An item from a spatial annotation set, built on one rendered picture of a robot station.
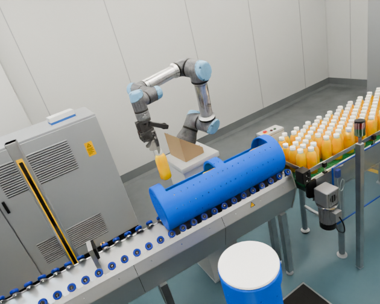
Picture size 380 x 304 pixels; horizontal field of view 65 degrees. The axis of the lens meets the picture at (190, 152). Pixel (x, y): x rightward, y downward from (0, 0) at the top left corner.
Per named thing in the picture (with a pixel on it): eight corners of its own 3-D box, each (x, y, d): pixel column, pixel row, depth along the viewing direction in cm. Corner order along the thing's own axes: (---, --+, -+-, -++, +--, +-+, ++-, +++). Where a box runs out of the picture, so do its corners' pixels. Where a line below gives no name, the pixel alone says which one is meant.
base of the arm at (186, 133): (174, 136, 224) (178, 123, 224) (191, 142, 230) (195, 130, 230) (180, 139, 211) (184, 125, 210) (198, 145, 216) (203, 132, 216)
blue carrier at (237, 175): (157, 217, 198) (143, 181, 187) (261, 164, 226) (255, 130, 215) (174, 239, 174) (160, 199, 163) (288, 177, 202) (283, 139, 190)
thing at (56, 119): (49, 124, 290) (45, 117, 287) (72, 115, 302) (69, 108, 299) (51, 126, 281) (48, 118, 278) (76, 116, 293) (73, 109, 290)
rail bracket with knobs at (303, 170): (294, 181, 205) (292, 169, 201) (301, 177, 207) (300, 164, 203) (304, 187, 196) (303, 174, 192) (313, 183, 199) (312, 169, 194)
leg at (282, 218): (285, 272, 249) (275, 212, 222) (289, 268, 250) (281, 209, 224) (289, 277, 244) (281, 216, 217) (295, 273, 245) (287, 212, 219)
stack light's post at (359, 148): (355, 266, 238) (354, 143, 192) (359, 263, 239) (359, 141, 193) (360, 269, 234) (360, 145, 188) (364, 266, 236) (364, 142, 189)
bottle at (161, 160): (174, 176, 179) (167, 149, 169) (166, 182, 175) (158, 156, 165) (166, 172, 184) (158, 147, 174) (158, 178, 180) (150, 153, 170)
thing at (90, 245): (95, 261, 177) (85, 241, 171) (102, 257, 179) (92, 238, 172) (98, 271, 169) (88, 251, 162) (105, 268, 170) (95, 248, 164)
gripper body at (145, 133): (140, 140, 167) (133, 120, 162) (154, 134, 170) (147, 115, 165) (144, 144, 160) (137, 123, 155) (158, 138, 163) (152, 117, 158)
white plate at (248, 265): (254, 300, 118) (255, 302, 119) (291, 256, 133) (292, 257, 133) (205, 268, 138) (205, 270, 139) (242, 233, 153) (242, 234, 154)
